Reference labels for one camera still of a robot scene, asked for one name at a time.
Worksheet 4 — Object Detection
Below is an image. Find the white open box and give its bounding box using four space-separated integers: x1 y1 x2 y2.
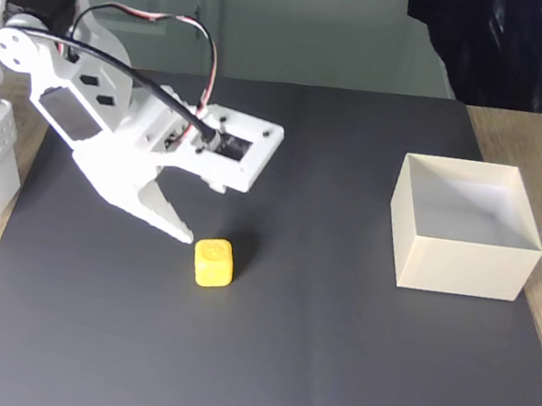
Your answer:
379 149 542 307

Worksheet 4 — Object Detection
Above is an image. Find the thick black cable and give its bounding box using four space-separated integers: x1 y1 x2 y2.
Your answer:
7 27 232 149

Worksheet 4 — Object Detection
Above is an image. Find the red white black servo cable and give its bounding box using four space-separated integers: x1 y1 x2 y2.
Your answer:
61 0 226 118

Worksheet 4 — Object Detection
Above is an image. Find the yellow cube block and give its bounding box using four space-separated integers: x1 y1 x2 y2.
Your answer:
189 235 239 290

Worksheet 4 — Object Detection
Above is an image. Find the dark hanging cloth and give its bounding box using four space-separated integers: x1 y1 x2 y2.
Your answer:
394 0 542 116

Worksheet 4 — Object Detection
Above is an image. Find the black table mat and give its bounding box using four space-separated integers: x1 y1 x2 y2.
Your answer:
0 36 542 406

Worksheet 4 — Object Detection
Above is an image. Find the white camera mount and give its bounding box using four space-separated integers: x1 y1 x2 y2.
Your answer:
152 95 289 201

